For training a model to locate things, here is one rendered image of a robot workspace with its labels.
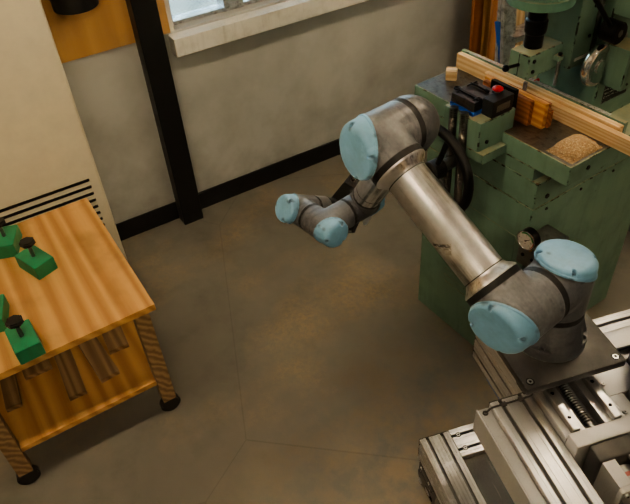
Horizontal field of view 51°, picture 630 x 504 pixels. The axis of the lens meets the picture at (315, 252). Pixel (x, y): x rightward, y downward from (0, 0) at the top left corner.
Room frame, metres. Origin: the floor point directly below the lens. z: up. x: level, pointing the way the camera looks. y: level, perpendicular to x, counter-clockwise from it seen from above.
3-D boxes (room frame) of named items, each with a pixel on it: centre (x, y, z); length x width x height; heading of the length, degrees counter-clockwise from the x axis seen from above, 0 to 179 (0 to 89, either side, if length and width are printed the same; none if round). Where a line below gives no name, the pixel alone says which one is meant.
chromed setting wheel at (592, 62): (1.68, -0.82, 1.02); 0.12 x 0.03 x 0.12; 122
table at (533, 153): (1.65, -0.56, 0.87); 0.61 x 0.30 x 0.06; 32
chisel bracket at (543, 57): (1.72, -0.66, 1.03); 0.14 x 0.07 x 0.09; 122
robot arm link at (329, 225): (1.28, -0.04, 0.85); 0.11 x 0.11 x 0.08; 36
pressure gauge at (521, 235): (1.38, -0.60, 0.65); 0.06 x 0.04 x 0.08; 32
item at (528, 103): (1.65, -0.58, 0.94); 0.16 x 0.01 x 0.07; 32
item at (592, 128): (1.61, -0.71, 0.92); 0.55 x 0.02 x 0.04; 32
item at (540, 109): (1.65, -0.60, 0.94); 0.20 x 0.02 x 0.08; 32
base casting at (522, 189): (1.78, -0.75, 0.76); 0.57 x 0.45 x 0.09; 122
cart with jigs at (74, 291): (1.51, 0.89, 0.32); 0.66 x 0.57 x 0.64; 29
